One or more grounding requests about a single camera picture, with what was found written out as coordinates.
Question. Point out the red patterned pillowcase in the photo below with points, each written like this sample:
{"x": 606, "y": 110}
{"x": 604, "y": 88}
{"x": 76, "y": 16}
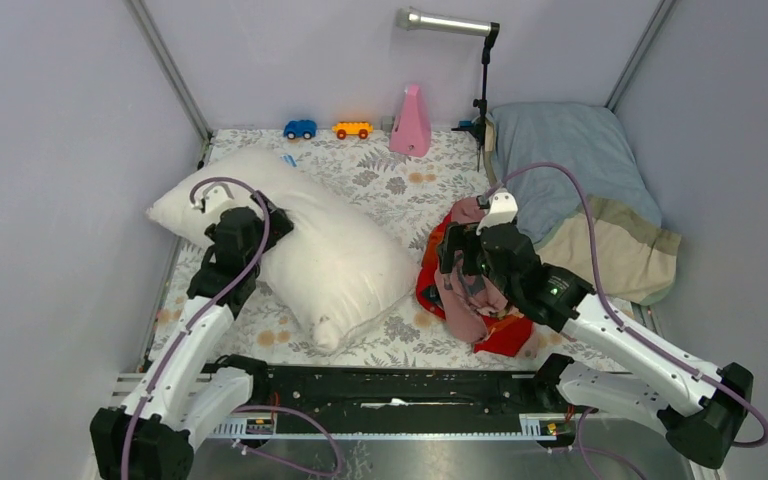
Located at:
{"x": 472, "y": 309}

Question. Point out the white pillow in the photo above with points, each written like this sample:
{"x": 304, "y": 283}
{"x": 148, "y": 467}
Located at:
{"x": 337, "y": 270}

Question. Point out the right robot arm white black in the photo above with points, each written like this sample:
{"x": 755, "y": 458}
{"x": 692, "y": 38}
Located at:
{"x": 698, "y": 406}

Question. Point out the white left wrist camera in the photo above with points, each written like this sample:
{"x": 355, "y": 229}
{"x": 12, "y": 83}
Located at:
{"x": 214, "y": 198}

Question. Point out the pink metronome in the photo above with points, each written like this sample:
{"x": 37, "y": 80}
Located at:
{"x": 411, "y": 132}

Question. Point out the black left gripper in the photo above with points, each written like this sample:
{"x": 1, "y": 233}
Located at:
{"x": 279, "y": 226}

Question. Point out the floral table mat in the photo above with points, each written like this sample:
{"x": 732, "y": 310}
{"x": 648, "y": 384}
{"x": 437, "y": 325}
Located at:
{"x": 407, "y": 197}

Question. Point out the blue toy car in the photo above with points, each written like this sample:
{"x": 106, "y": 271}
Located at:
{"x": 304, "y": 129}

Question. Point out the blue and beige pillow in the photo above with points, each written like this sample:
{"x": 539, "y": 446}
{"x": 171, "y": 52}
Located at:
{"x": 581, "y": 199}

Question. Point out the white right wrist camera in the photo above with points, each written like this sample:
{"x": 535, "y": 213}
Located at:
{"x": 501, "y": 208}

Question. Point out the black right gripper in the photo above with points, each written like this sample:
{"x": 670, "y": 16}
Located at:
{"x": 459, "y": 236}

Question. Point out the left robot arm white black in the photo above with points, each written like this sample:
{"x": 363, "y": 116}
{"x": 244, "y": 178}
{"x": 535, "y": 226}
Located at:
{"x": 156, "y": 430}

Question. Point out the orange toy car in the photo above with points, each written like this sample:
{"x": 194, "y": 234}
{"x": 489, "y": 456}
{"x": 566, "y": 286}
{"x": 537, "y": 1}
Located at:
{"x": 343, "y": 130}

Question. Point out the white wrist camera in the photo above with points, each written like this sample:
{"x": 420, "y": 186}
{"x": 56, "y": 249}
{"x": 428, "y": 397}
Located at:
{"x": 501, "y": 208}
{"x": 214, "y": 198}

